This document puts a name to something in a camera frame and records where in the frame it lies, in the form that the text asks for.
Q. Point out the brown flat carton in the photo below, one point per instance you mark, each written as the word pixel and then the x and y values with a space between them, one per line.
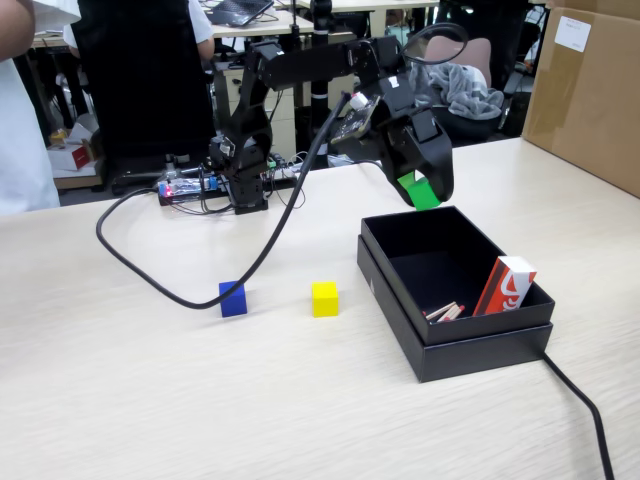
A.
pixel 80 181

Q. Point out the grey blanket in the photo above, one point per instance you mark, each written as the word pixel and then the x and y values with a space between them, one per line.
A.
pixel 470 95

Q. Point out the seated person white shirt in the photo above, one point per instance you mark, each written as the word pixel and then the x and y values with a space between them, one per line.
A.
pixel 204 30

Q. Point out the blue wooden cube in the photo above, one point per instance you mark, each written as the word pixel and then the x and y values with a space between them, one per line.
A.
pixel 235 305

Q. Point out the beige office desk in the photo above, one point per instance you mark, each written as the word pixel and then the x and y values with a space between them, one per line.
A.
pixel 250 31

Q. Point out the yellow wooden cube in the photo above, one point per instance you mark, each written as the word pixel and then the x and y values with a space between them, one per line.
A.
pixel 325 300

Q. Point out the robot controller board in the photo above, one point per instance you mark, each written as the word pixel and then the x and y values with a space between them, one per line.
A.
pixel 182 189

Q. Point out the black mesh office chair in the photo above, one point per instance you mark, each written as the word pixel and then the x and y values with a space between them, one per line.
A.
pixel 145 75

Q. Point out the wooden matchstick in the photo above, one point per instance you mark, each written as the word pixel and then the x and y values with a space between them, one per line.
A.
pixel 441 309
pixel 449 314
pixel 457 310

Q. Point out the black cardboard box tray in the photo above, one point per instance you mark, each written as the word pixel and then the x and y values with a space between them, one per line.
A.
pixel 425 235

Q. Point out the white shipping label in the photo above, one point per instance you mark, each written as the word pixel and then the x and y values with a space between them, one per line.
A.
pixel 573 33

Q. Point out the open white box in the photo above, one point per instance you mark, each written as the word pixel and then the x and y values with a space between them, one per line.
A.
pixel 86 127

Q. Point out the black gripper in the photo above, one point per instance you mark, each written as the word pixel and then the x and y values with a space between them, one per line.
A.
pixel 410 145

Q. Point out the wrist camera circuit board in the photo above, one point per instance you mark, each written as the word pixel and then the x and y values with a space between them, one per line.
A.
pixel 356 120

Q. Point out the thin black stand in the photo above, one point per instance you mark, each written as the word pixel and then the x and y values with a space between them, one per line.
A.
pixel 296 20

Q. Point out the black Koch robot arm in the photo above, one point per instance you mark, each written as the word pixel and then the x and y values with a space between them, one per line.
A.
pixel 310 60

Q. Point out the white red small box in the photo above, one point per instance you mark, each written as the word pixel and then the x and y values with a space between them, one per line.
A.
pixel 80 157

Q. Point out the thick black segmented pole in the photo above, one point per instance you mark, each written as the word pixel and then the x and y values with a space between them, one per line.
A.
pixel 320 15

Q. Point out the standing person white shirt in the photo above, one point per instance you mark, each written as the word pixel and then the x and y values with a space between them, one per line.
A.
pixel 20 140

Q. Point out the pink office chair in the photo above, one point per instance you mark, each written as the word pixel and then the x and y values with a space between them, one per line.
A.
pixel 475 50

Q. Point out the red white matchbox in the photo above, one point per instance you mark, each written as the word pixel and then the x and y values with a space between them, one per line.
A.
pixel 505 290

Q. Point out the green wooden cube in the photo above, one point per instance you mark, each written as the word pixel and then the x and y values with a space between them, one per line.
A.
pixel 424 196

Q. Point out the beige drawer cabinet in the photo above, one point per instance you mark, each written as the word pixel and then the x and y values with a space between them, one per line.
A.
pixel 284 117

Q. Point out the black open box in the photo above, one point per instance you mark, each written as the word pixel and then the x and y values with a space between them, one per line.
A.
pixel 475 357

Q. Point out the black laptop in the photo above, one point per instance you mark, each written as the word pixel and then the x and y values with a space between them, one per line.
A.
pixel 240 11

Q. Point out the large brown cardboard box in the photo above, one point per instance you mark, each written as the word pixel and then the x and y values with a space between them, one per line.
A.
pixel 585 110

